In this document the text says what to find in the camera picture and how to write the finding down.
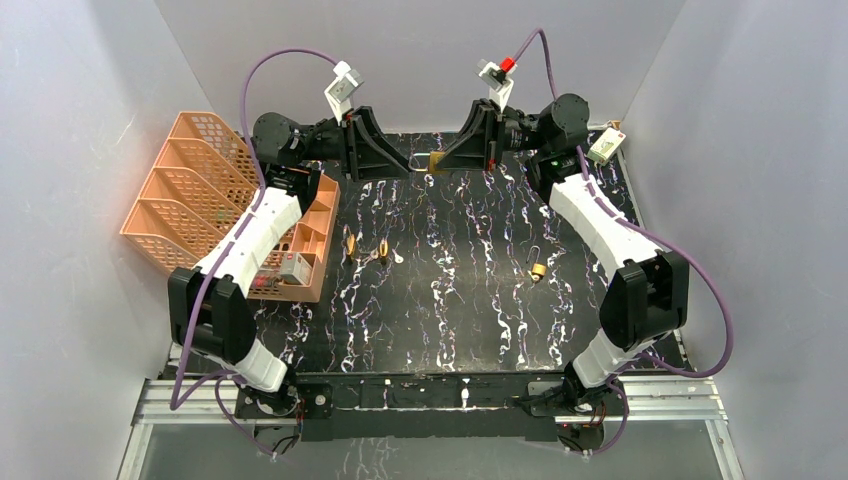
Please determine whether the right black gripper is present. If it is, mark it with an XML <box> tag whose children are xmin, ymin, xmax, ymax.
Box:
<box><xmin>432</xmin><ymin>99</ymin><xmax>550</xmax><ymax>173</ymax></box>

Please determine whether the small brass padlock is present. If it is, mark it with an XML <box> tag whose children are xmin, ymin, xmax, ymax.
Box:
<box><xmin>409</xmin><ymin>151</ymin><xmax>445</xmax><ymax>175</ymax></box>
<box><xmin>526</xmin><ymin>245</ymin><xmax>547</xmax><ymax>284</ymax></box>

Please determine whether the large brass padlock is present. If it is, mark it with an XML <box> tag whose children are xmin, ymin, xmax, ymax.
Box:
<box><xmin>343</xmin><ymin>225</ymin><xmax>358</xmax><ymax>264</ymax></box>

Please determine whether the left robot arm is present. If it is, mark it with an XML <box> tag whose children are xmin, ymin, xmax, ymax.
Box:
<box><xmin>167</xmin><ymin>106</ymin><xmax>411</xmax><ymax>416</ymax></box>

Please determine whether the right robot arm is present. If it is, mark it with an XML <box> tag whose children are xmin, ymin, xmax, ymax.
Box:
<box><xmin>428</xmin><ymin>93</ymin><xmax>690</xmax><ymax>414</ymax></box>

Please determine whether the white staple box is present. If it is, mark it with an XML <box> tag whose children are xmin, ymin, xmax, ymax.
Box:
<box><xmin>279</xmin><ymin>252</ymin><xmax>313</xmax><ymax>286</ymax></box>

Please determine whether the small open brass padlock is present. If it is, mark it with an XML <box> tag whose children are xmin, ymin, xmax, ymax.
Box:
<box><xmin>526</xmin><ymin>245</ymin><xmax>547</xmax><ymax>284</ymax></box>

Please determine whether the small white green box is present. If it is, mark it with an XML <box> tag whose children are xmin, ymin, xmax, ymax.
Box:
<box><xmin>586</xmin><ymin>127</ymin><xmax>626</xmax><ymax>165</ymax></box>

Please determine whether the coloured marker set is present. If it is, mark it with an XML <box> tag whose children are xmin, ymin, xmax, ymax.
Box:
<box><xmin>251</xmin><ymin>271</ymin><xmax>279</xmax><ymax>289</ymax></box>

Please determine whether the orange plastic desk organizer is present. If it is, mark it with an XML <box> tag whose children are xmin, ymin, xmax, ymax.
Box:
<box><xmin>120</xmin><ymin>112</ymin><xmax>340</xmax><ymax>303</ymax></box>

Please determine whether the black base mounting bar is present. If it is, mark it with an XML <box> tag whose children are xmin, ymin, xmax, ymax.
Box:
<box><xmin>235</xmin><ymin>371</ymin><xmax>623</xmax><ymax>447</ymax></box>

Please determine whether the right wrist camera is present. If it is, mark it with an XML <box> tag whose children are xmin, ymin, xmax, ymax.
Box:
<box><xmin>477</xmin><ymin>56</ymin><xmax>516</xmax><ymax>110</ymax></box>

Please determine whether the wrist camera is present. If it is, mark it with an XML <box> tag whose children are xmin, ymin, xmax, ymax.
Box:
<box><xmin>477</xmin><ymin>56</ymin><xmax>516</xmax><ymax>110</ymax></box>
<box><xmin>324</xmin><ymin>61</ymin><xmax>363</xmax><ymax>124</ymax></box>

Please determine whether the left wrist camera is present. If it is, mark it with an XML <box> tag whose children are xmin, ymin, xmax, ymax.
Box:
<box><xmin>324</xmin><ymin>61</ymin><xmax>363</xmax><ymax>124</ymax></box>

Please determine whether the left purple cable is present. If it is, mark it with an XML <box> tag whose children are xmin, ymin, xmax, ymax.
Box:
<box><xmin>168</xmin><ymin>47</ymin><xmax>342</xmax><ymax>458</ymax></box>

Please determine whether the purple cable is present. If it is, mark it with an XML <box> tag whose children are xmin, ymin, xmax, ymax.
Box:
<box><xmin>510</xmin><ymin>27</ymin><xmax>735</xmax><ymax>457</ymax></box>
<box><xmin>168</xmin><ymin>47</ymin><xmax>342</xmax><ymax>458</ymax></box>

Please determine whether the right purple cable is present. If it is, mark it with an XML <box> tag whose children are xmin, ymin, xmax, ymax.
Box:
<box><xmin>510</xmin><ymin>27</ymin><xmax>735</xmax><ymax>457</ymax></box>

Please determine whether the aluminium frame rail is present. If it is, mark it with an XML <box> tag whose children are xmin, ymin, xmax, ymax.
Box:
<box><xmin>117</xmin><ymin>375</ymin><xmax>745</xmax><ymax>479</ymax></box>

